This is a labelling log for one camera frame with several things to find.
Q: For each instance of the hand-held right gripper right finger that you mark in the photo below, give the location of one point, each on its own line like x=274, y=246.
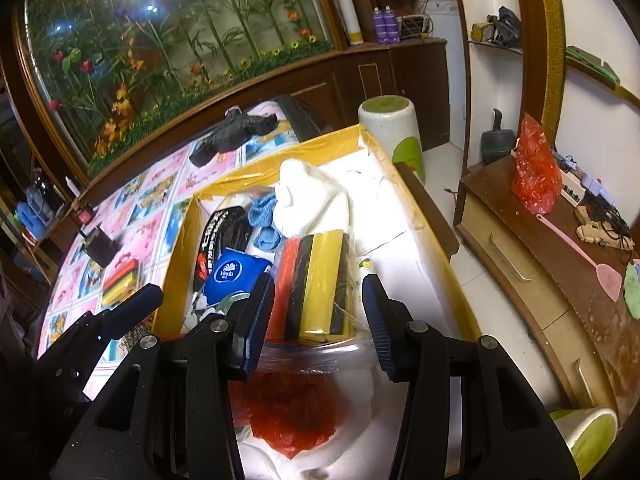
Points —
x=382, y=335

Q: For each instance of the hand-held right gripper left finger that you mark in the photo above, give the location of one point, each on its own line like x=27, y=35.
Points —
x=252, y=330

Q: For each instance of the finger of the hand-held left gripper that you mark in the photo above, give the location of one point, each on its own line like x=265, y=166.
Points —
x=140, y=302

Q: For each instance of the blue tissue packet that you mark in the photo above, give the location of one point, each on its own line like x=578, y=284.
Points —
x=235, y=275

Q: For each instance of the orange black yellow sponge pack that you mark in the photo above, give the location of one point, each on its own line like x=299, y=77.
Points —
x=315, y=285
x=120, y=280

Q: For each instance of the white box with yellow tape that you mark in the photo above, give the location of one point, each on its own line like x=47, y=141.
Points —
x=400, y=260

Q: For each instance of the orange plastic bag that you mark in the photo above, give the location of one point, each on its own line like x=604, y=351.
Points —
x=295, y=410

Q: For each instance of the blue towel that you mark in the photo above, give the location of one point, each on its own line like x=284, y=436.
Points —
x=262, y=220

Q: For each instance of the brown knitted pouch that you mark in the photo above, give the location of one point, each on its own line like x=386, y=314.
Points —
x=135, y=342

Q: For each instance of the black holder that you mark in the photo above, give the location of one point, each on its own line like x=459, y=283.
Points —
x=100, y=247

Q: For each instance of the black snack packet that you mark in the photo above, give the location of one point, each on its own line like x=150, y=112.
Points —
x=220, y=235

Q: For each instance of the small red box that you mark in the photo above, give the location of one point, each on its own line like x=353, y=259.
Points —
x=85, y=216

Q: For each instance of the small white bottle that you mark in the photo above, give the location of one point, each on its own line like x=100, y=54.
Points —
x=72, y=187

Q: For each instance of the blue water jug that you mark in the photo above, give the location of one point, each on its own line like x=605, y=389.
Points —
x=31, y=220

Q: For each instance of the dark kettle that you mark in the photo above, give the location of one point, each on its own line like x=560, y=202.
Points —
x=44, y=191

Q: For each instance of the brown wooden desk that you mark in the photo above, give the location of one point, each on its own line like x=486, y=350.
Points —
x=550, y=300

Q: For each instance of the black plastic device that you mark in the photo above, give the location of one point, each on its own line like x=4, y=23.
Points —
x=230, y=135

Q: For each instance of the black flat board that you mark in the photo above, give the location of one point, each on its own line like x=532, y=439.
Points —
x=300, y=117

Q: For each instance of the red plastic bag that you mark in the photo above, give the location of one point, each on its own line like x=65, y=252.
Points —
x=537, y=170

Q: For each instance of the pink fly swatter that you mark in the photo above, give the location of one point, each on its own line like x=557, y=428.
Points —
x=607, y=280

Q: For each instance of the beige wooden toy gun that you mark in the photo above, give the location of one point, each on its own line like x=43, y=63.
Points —
x=597, y=225

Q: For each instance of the dark wooden cabinet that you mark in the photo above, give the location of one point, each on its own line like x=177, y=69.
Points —
x=415, y=90

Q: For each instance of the green cloth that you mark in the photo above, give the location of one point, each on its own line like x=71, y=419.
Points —
x=632, y=290

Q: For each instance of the flower display panel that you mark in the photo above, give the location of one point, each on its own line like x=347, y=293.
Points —
x=175, y=50

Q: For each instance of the purple spray can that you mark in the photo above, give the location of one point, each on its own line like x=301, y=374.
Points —
x=391, y=26
x=379, y=26

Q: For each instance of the small yellow box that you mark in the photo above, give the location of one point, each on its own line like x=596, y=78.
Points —
x=480, y=32

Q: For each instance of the white yellow rolled poster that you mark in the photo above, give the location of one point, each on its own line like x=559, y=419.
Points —
x=347, y=2

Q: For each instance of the green flat item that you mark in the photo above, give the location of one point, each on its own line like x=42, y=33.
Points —
x=592, y=65

